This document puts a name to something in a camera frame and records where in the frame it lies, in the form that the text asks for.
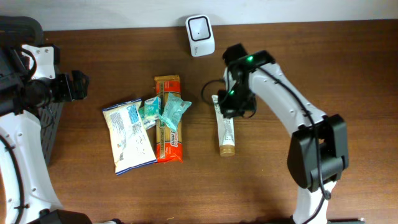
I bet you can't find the white tube gold cap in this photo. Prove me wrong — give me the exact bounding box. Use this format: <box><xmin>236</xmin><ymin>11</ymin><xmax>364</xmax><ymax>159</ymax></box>
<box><xmin>211</xmin><ymin>95</ymin><xmax>235</xmax><ymax>157</ymax></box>

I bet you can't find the mint green wipes pack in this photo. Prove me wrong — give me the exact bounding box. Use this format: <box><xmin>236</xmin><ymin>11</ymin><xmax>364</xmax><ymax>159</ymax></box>
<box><xmin>159</xmin><ymin>93</ymin><xmax>192</xmax><ymax>131</ymax></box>

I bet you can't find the teal tissue pack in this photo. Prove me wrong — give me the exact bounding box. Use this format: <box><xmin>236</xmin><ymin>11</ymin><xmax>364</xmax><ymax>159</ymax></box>
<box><xmin>138</xmin><ymin>107</ymin><xmax>156</xmax><ymax>130</ymax></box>
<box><xmin>144</xmin><ymin>96</ymin><xmax>161</xmax><ymax>120</ymax></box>

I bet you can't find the orange spaghetti pack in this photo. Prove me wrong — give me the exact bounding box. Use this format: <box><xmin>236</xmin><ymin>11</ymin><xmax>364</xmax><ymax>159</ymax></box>
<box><xmin>154</xmin><ymin>75</ymin><xmax>183</xmax><ymax>163</ymax></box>

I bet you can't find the cream blue snack bag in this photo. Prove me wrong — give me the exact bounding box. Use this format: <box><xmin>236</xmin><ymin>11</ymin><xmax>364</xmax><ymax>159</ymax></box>
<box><xmin>102</xmin><ymin>98</ymin><xmax>157</xmax><ymax>175</ymax></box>

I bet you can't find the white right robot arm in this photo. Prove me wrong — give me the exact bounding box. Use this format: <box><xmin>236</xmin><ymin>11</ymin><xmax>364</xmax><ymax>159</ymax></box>
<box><xmin>218</xmin><ymin>44</ymin><xmax>349</xmax><ymax>223</ymax></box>

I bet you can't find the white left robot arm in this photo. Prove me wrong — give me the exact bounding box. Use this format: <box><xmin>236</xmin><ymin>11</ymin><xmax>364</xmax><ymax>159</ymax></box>
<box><xmin>1</xmin><ymin>16</ymin><xmax>90</xmax><ymax>223</ymax></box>

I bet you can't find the white barcode scanner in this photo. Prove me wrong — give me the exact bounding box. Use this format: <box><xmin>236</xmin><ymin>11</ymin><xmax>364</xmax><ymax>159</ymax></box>
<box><xmin>185</xmin><ymin>15</ymin><xmax>215</xmax><ymax>57</ymax></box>

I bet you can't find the dark grey plastic basket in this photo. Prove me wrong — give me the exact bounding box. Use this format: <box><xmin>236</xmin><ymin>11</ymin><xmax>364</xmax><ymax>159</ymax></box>
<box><xmin>1</xmin><ymin>16</ymin><xmax>64</xmax><ymax>165</ymax></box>

